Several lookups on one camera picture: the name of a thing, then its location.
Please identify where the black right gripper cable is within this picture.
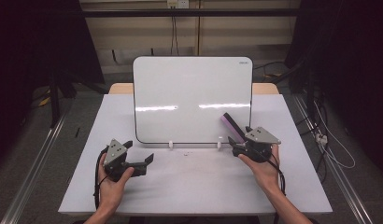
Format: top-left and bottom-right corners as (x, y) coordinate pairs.
(251, 147), (288, 224)

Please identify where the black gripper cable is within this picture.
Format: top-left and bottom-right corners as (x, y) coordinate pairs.
(92, 146), (109, 210)
(251, 147), (288, 224)

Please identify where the white whiteboard with black rim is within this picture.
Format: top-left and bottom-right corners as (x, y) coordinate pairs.
(132, 56), (254, 145)

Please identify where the white wall socket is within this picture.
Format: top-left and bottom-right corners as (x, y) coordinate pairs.
(166, 0), (191, 9)

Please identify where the person's right hand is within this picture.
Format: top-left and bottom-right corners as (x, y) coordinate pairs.
(237, 144), (283, 194)

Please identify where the wooden table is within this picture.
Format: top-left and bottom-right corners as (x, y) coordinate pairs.
(108, 82), (280, 96)

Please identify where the black horizontal bar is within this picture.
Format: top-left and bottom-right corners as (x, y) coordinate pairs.
(81, 7), (302, 19)

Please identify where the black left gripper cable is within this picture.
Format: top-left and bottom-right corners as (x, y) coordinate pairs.
(92, 146), (109, 210)

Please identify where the purple and black whiteboard eraser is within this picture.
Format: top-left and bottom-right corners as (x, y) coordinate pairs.
(220, 112), (248, 144)

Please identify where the black hanging wall cable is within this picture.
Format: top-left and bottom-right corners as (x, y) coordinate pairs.
(170, 15), (180, 57)

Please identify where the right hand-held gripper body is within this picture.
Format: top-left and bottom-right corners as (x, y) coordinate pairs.
(241, 126), (281, 163)

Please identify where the black curtain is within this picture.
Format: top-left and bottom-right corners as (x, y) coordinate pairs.
(0, 0), (106, 162)
(285, 0), (383, 178)

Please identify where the metal floor rail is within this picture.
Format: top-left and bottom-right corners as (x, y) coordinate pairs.
(0, 102), (70, 224)
(292, 92), (374, 224)

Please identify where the person's left hand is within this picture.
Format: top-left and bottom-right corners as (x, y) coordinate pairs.
(97, 153), (135, 211)

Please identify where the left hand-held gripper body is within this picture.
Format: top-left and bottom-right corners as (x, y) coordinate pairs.
(103, 138), (132, 183)

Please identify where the black metal stand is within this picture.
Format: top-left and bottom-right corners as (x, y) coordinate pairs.
(49, 70), (104, 129)

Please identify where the white floor cable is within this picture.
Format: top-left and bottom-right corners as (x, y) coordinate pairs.
(313, 101), (358, 171)

